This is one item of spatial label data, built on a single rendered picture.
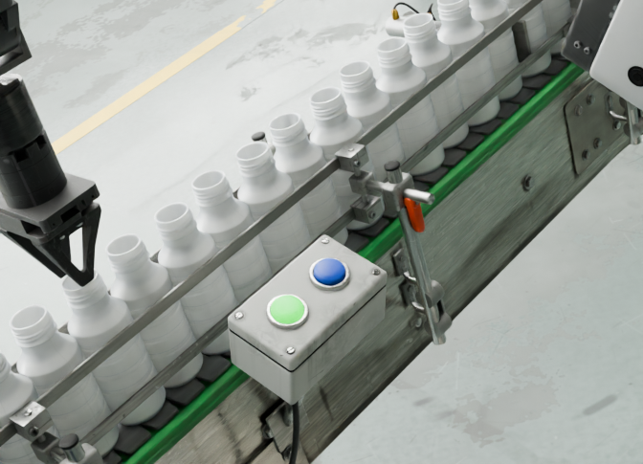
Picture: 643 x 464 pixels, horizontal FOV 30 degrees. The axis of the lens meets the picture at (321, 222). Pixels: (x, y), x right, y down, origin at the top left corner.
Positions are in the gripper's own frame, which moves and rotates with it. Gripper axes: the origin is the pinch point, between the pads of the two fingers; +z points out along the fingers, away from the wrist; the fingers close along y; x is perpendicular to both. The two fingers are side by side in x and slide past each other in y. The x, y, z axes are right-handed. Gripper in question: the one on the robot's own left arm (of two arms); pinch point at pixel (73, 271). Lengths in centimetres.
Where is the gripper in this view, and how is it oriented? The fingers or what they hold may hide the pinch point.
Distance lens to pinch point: 114.5
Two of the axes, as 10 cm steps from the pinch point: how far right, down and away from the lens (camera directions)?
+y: 7.2, 2.1, -6.6
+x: 6.5, -5.5, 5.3
